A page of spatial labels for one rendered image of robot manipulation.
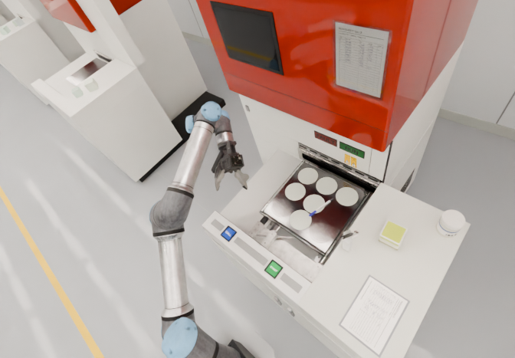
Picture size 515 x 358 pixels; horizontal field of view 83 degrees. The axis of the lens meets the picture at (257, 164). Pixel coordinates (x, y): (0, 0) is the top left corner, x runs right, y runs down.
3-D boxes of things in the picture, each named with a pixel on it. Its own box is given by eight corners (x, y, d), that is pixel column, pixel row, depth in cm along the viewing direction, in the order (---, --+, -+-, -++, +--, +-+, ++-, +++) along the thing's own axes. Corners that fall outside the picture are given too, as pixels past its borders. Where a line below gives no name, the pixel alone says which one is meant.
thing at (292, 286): (224, 222, 150) (214, 210, 139) (314, 292, 121) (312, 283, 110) (211, 237, 147) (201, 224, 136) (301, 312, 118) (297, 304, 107)
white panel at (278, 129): (255, 133, 183) (238, 81, 151) (381, 195, 140) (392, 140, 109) (252, 136, 181) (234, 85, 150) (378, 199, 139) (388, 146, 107)
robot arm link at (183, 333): (195, 384, 87) (161, 358, 84) (185, 365, 99) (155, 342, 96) (221, 346, 92) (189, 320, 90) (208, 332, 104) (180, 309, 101)
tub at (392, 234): (385, 226, 116) (387, 218, 111) (405, 235, 112) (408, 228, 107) (377, 241, 113) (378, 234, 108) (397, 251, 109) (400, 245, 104)
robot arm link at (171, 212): (152, 224, 91) (201, 93, 107) (148, 224, 101) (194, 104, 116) (187, 234, 95) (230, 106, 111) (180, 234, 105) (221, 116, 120)
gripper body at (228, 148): (230, 167, 116) (224, 139, 119) (218, 174, 122) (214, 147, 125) (245, 167, 121) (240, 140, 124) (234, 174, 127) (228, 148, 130)
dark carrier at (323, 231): (304, 162, 152) (304, 161, 151) (366, 193, 134) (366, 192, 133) (263, 211, 140) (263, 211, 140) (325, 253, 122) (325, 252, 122)
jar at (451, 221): (440, 217, 113) (447, 205, 106) (460, 227, 110) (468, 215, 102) (432, 231, 111) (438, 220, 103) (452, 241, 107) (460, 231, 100)
